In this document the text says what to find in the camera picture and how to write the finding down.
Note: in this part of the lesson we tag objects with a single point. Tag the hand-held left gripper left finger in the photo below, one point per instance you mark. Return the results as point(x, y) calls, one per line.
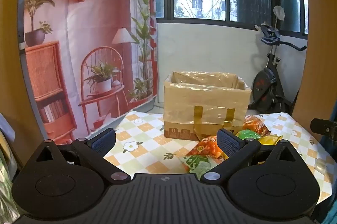
point(103, 140)

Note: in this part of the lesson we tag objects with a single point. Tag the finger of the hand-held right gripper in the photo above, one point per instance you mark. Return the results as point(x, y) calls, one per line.
point(321, 126)

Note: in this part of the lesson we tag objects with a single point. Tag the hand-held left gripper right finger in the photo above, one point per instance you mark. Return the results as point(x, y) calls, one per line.
point(227, 143)

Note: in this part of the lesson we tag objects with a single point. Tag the orange snack packet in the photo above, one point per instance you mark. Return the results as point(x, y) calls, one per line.
point(255, 124)
point(208, 147)

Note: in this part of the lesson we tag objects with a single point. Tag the pale green snack packet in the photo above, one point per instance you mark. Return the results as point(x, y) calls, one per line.
point(196, 163)

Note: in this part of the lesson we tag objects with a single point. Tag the yellow snack packet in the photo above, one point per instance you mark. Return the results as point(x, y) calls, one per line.
point(270, 139)

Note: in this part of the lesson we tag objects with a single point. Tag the cardboard box with plastic liner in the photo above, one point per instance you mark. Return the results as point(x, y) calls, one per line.
point(205, 105)

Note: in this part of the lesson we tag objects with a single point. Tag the checkered flower tablecloth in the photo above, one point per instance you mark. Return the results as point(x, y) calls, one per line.
point(147, 139)

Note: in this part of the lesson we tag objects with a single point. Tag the black exercise bike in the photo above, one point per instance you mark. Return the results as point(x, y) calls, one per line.
point(268, 87)

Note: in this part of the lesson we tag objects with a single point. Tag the patterned cloth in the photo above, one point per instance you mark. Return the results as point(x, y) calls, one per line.
point(6, 174)

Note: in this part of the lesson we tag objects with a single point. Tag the round white disc on stalk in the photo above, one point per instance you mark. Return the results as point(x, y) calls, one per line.
point(279, 12)

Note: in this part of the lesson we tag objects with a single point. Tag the printed wall backdrop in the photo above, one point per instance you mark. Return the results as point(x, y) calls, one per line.
point(87, 42)

